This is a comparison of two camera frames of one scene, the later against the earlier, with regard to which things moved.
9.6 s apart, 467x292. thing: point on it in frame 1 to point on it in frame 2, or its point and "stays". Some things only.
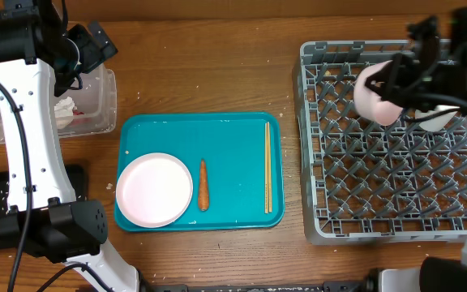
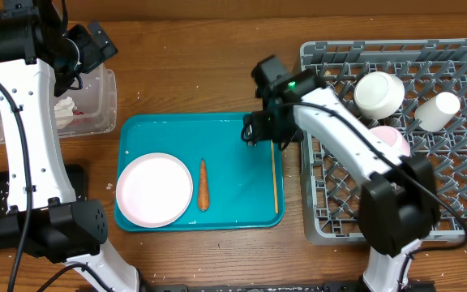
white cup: (436, 123) stays
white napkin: (64, 112) stays
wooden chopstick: (270, 165) to (273, 161)
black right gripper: (393, 82) to (262, 130)
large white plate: (154, 190) stays
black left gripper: (93, 54) stays
